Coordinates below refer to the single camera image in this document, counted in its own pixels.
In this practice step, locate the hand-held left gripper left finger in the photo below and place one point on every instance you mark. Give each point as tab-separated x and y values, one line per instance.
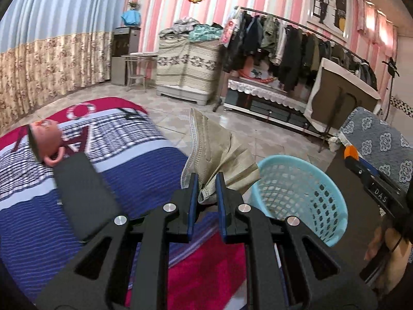
193	200

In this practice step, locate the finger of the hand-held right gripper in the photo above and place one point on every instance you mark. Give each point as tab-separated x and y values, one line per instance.
369	165
355	169

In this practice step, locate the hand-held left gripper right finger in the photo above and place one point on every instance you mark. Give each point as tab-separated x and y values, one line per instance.
221	210

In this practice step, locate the light blue plastic basket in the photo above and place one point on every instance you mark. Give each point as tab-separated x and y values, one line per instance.
258	197

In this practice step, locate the person's right hand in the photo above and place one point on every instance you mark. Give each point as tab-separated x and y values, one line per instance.
376	242

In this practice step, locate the brown panel with white cover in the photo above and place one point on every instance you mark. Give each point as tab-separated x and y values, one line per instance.
326	103

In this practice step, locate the black tripod stand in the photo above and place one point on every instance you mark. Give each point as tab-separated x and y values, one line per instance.
391	66

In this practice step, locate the grey covered appliance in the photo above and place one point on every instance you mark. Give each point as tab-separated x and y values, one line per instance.
184	95

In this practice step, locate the black flat rectangular case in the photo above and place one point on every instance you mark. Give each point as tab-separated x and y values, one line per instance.
87	197

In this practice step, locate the low television cabinet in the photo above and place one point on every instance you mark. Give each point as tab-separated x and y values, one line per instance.
258	106

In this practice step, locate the silver lace cloth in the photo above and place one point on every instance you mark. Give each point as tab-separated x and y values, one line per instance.
258	88

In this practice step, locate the row of hanging dark clothes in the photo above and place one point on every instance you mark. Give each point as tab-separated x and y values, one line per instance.
290	55

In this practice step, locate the pink printed board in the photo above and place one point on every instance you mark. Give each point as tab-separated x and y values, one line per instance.
258	74

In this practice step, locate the beige patterned cover cloth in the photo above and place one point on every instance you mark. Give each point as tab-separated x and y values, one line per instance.
187	61

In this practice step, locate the pink window valance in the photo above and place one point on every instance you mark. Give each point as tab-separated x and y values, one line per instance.
374	19

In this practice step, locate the small metal side table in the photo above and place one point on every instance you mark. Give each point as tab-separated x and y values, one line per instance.
138	55

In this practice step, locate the pink cup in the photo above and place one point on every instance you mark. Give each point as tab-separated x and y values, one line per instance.
48	135

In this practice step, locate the striped blue red blanket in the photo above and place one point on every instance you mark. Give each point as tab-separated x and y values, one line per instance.
32	216

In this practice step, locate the teal patterned cloth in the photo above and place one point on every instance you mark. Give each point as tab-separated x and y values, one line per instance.
206	32

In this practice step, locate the dark small cabinet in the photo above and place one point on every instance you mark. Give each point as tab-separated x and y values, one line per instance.
121	42

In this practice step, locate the pink hanging packet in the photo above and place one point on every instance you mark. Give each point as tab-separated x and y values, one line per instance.
229	29

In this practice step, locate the grey patterned cloth pile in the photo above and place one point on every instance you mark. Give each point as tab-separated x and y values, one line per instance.
180	25

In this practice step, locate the metal clothes rack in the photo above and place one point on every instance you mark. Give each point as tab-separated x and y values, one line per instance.
255	9

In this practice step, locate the blue wrapped vase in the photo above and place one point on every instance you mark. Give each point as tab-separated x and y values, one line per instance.
130	17

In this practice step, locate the dried flower bunch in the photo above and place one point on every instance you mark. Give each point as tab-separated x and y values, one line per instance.
134	5

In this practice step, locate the blue and floral curtain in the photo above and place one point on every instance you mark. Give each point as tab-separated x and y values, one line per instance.
48	55

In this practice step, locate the framed wall poster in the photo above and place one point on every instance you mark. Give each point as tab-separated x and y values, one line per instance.
329	3

